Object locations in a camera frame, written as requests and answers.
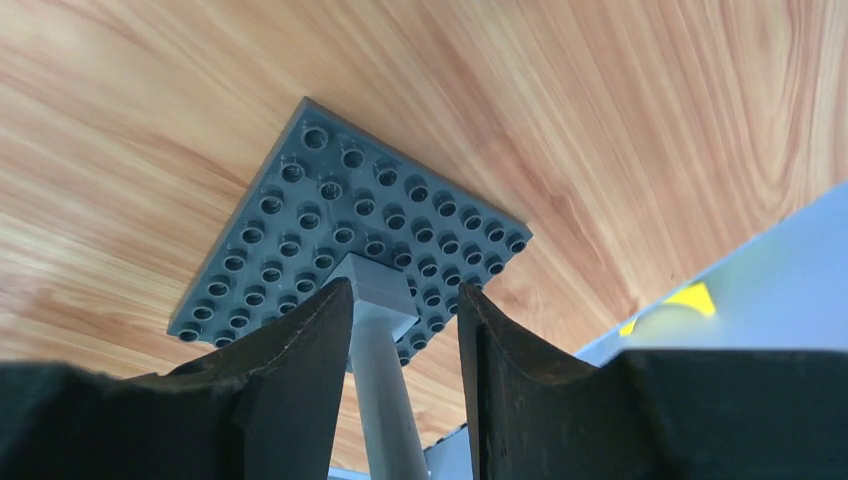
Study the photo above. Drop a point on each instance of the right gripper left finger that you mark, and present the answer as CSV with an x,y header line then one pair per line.
x,y
263,407

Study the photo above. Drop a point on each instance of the yellow curved block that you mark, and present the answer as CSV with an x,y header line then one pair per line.
x,y
690,305

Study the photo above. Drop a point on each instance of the grey lego post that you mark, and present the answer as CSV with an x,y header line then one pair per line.
x,y
383,310

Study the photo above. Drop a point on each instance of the metal tin box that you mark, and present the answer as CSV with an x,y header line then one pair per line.
x,y
448,458

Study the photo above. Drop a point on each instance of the grey lego baseplate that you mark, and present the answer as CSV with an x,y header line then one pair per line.
x,y
329,189

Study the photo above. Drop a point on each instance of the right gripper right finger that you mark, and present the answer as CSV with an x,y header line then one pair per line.
x,y
537,412

